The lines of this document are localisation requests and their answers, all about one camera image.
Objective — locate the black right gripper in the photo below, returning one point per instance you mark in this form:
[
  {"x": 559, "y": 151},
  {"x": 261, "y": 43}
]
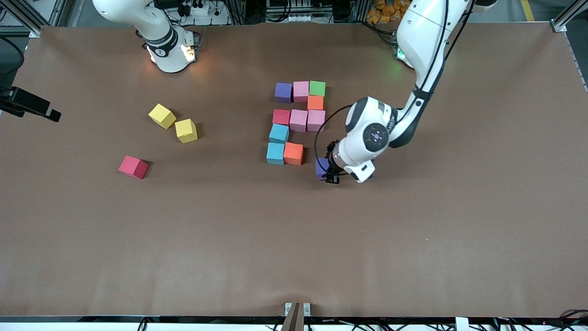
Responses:
[{"x": 28, "y": 102}]

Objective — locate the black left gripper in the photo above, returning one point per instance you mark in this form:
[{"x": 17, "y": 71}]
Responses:
[{"x": 330, "y": 152}]

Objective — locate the purple foam cube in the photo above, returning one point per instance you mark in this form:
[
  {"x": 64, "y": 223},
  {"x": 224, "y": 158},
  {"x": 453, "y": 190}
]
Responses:
[
  {"x": 321, "y": 168},
  {"x": 283, "y": 92}
]

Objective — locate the orange foam cube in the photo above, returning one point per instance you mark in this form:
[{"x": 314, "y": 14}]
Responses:
[
  {"x": 315, "y": 103},
  {"x": 293, "y": 153}
]

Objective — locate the lilac pink foam cube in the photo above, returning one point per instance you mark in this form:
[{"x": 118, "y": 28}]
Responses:
[
  {"x": 301, "y": 91},
  {"x": 298, "y": 120}
]

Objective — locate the light blue foam cube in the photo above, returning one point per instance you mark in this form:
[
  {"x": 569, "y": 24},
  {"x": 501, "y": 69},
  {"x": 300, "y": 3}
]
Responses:
[
  {"x": 275, "y": 153},
  {"x": 279, "y": 133}
]

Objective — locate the red foam cube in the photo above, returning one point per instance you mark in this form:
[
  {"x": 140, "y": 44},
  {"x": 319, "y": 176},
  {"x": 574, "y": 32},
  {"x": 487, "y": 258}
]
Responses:
[
  {"x": 133, "y": 167},
  {"x": 281, "y": 117}
]

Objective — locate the green foam cube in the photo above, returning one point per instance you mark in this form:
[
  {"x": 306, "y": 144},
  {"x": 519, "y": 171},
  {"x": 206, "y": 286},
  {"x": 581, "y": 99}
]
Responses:
[{"x": 317, "y": 88}]

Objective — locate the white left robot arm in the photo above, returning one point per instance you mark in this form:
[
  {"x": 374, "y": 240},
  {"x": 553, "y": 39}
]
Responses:
[{"x": 422, "y": 37}]

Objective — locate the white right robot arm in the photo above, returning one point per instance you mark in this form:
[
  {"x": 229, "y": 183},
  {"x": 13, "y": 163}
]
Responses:
[{"x": 161, "y": 41}]

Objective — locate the white power strip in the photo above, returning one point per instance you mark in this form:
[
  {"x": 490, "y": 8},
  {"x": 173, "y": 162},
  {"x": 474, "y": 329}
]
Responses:
[
  {"x": 200, "y": 8},
  {"x": 298, "y": 18}
]

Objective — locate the yellow foam cube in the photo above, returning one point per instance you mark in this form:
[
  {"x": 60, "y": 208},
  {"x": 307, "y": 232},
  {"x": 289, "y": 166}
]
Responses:
[
  {"x": 161, "y": 115},
  {"x": 185, "y": 130}
]

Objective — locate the orange mesh bag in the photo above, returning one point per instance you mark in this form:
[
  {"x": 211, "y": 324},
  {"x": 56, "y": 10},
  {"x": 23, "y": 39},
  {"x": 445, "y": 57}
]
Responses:
[{"x": 386, "y": 11}]

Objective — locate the white tag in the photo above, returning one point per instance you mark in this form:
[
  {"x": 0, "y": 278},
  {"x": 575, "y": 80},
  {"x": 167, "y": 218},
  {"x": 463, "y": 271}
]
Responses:
[{"x": 461, "y": 324}]

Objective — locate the aluminium frame post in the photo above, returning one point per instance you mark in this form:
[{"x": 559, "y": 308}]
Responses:
[
  {"x": 23, "y": 18},
  {"x": 567, "y": 17}
]

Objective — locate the metal bracket with wedge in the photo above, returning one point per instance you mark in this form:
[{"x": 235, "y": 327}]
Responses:
[{"x": 294, "y": 322}]

